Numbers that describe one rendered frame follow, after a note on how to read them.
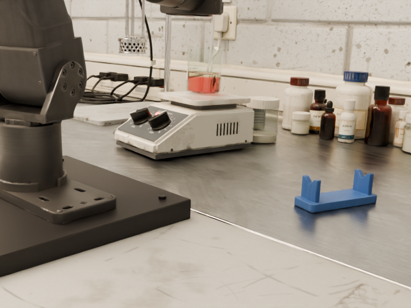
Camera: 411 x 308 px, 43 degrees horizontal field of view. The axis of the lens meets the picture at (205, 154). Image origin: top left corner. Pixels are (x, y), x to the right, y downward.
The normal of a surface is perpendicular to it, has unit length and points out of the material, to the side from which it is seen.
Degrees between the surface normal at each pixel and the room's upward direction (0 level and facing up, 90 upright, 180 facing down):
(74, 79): 90
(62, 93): 90
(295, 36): 90
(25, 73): 102
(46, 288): 0
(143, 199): 1
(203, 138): 90
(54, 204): 1
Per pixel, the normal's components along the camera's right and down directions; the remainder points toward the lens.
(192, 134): 0.61, 0.20
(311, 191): -0.88, 0.07
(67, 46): 0.89, 0.14
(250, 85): -0.69, 0.13
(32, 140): 0.40, 0.23
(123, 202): 0.04, -0.97
